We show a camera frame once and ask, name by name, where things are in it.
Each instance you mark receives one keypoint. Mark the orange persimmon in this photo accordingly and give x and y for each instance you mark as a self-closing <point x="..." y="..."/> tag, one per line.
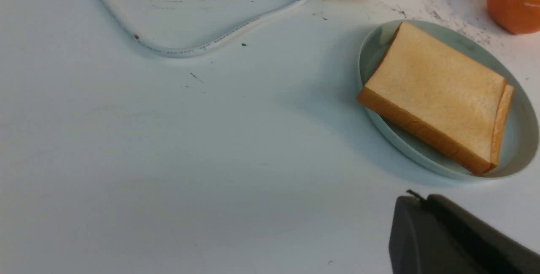
<point x="515" y="16"/>

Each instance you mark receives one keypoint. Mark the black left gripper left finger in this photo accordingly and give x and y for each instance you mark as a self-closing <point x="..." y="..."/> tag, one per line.
<point x="433" y="235"/>

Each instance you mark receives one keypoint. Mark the light green plate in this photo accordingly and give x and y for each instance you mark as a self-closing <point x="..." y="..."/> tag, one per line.
<point x="520" y="140"/>

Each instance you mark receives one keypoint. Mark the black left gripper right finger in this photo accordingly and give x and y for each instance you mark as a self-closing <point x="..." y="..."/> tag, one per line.
<point x="492" y="250"/>

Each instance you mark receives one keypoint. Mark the toast slice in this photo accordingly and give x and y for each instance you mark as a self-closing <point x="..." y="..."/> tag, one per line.
<point x="441" y="96"/>

